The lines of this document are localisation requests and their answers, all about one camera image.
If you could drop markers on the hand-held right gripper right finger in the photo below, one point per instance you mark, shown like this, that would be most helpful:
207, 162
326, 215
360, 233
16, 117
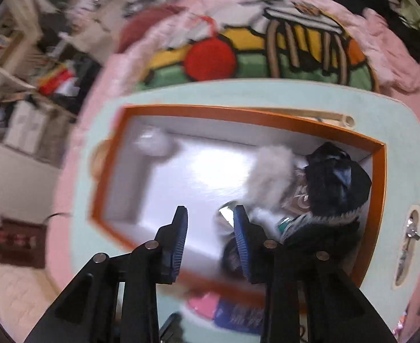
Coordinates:
244, 243

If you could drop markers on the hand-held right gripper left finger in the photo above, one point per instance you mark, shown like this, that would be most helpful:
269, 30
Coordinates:
179, 243

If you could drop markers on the clear plastic ball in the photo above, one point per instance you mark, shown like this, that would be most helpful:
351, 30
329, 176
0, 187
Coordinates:
152, 143

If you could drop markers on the orange cardboard box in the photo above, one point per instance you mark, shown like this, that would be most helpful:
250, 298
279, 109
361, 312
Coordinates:
231, 112

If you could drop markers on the mint green desktop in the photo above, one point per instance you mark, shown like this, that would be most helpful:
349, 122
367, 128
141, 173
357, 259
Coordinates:
231, 93

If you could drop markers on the pink flat object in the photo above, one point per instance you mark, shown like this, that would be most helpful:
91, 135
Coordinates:
203, 302

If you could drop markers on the white fluffy pompom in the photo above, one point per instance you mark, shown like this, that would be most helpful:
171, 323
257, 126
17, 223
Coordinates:
270, 175

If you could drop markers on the blue small box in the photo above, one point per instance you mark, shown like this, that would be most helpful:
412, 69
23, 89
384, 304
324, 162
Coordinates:
238, 316

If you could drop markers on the black crumpled bundle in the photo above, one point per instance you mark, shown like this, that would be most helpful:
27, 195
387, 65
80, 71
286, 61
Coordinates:
333, 182

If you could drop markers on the beige rolled tube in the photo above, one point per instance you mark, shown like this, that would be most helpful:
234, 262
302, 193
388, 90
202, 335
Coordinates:
333, 118

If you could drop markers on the dark patterned rug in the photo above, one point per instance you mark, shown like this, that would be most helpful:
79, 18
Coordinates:
13, 243

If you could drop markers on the cream quilted mat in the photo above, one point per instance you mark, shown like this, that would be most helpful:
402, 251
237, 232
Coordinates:
20, 293

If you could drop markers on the shiny metal trinket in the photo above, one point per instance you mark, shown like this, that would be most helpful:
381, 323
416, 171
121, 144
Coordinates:
412, 230

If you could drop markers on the cartoon printed blanket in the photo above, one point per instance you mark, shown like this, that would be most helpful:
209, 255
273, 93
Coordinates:
303, 68

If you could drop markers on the red and yellow package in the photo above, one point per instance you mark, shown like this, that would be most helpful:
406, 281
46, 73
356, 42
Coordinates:
58, 80

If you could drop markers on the dark red cushion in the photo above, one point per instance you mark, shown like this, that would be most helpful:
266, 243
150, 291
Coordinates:
145, 25

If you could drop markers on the white shelf unit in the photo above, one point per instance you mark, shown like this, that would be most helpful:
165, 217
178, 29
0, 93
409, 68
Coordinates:
6, 64

